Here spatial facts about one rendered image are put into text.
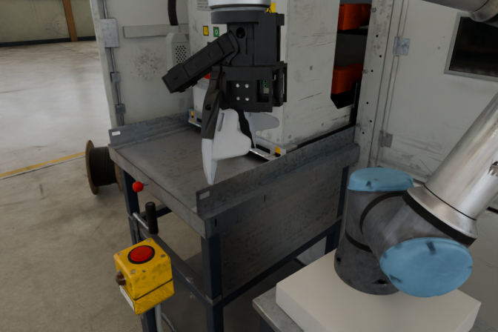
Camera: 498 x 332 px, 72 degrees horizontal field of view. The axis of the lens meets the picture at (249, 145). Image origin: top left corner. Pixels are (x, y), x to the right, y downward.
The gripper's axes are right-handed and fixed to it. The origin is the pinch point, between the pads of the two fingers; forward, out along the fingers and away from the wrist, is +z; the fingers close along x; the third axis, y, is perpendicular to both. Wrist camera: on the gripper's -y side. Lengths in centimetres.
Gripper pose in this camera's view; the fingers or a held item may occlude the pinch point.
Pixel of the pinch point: (230, 164)
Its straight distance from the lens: 48.7
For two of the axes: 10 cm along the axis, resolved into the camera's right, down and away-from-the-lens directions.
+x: 3.5, -2.9, 8.9
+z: 0.2, 9.5, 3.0
